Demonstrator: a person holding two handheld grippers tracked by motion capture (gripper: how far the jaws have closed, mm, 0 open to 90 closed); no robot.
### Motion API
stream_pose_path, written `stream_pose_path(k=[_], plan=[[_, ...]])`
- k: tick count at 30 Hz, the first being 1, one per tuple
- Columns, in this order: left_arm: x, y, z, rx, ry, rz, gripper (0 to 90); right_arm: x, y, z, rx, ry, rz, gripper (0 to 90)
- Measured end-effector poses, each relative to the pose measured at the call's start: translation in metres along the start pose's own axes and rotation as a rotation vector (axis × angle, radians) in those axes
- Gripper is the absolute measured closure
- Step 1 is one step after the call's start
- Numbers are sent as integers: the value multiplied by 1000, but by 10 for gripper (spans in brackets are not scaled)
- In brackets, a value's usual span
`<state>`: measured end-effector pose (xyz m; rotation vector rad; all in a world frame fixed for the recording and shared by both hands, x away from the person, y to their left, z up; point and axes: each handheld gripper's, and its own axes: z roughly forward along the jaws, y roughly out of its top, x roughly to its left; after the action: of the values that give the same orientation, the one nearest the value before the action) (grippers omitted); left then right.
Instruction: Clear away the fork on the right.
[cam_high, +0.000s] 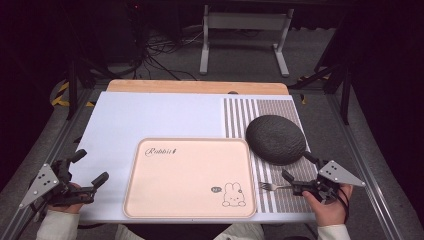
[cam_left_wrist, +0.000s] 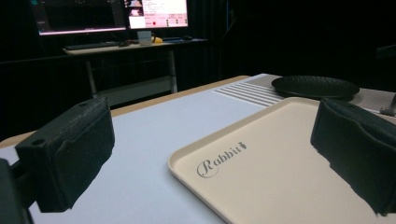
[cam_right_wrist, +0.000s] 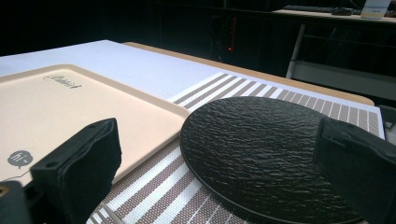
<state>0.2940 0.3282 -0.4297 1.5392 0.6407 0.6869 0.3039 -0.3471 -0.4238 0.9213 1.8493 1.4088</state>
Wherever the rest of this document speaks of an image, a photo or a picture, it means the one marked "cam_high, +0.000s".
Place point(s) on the grey metal rail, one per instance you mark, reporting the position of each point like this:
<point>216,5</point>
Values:
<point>360,156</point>
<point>40,143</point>

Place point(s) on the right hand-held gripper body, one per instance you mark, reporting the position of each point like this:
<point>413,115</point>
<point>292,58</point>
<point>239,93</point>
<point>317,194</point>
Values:
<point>335,175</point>

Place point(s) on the grey striped placemat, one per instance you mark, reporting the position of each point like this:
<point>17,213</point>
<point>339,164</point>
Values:
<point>293,200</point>

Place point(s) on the silver metal fork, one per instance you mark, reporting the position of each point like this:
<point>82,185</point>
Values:
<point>270,186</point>

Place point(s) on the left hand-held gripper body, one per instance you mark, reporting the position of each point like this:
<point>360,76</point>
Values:
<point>43,181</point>

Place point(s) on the white metal stand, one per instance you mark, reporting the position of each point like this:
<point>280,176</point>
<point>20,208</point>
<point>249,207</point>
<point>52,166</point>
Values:
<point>246,21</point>

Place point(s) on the black stand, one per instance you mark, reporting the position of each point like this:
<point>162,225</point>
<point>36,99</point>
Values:
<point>345,86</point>
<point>72,90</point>

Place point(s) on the pink rectangular tray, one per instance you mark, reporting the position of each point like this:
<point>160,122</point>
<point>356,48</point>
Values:
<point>186,180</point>

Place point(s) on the person's right hand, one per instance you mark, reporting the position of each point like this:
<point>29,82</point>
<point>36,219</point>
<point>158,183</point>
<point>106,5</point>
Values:
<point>331,211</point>

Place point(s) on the person's left hand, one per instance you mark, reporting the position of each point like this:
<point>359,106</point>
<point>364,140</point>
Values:
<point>66,209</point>

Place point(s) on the wooden table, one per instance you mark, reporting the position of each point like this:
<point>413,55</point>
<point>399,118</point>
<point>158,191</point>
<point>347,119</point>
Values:
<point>186,86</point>

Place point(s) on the dark grey round plate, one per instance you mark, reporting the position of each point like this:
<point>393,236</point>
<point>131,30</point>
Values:
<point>276,139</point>

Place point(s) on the white table board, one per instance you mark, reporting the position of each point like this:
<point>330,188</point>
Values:
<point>133,116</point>

